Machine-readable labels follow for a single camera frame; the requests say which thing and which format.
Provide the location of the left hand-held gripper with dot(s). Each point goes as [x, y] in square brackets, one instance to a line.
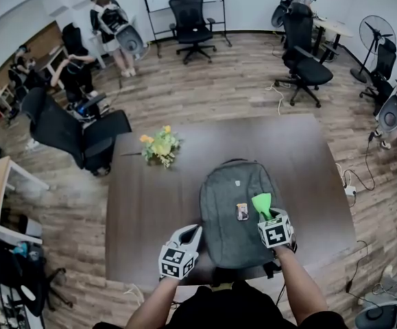
[177, 260]

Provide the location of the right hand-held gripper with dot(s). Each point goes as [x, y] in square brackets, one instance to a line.
[275, 233]

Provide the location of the green cloth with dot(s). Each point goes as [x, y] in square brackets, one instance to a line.
[261, 201]

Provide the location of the grey backpack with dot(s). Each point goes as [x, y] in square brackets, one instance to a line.
[229, 238]

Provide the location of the person's right forearm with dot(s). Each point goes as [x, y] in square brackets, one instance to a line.
[297, 283]

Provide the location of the person's left forearm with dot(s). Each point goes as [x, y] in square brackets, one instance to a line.
[153, 303]

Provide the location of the small picture card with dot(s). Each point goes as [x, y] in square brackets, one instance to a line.
[242, 211]

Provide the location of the white power strip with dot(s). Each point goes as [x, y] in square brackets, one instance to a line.
[350, 190]

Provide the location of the person's black shirt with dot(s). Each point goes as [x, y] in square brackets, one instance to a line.
[225, 310]

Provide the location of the yellow flower bouquet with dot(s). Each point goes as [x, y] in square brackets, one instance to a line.
[160, 146]

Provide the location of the round white table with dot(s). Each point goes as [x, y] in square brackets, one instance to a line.
[335, 27]

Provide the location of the black standing fan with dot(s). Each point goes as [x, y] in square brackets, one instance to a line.
[376, 33]

